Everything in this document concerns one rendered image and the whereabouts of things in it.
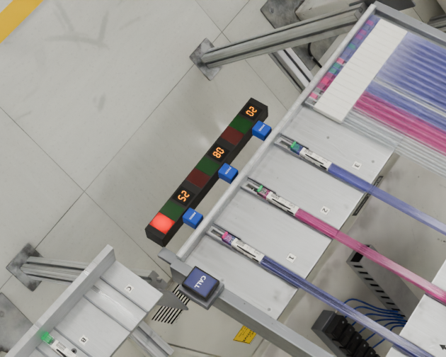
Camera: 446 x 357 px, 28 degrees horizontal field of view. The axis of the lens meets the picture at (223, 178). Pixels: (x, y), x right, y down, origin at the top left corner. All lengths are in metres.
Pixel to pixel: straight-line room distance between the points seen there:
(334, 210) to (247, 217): 0.15
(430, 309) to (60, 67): 1.15
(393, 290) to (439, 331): 0.41
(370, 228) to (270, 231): 0.41
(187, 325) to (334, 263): 0.39
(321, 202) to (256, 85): 0.98
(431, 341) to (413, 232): 0.54
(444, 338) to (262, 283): 0.31
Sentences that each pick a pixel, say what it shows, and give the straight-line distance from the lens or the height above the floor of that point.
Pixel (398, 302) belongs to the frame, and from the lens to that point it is 1.92.
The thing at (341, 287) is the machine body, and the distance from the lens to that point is 1.87.
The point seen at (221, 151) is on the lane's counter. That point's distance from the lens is 1.65.
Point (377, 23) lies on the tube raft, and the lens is 1.81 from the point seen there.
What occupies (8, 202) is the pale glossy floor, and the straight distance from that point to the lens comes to 2.17.
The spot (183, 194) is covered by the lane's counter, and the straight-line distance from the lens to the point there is 1.61.
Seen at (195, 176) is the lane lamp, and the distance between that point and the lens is 1.62.
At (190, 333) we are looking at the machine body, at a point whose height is 0.33.
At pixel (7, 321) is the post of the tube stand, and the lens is 2.17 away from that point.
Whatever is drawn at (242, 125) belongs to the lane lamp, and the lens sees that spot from 1.68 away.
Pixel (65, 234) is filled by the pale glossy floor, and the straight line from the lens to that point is 2.22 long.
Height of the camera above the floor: 2.05
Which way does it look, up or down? 58 degrees down
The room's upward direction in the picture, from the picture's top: 86 degrees clockwise
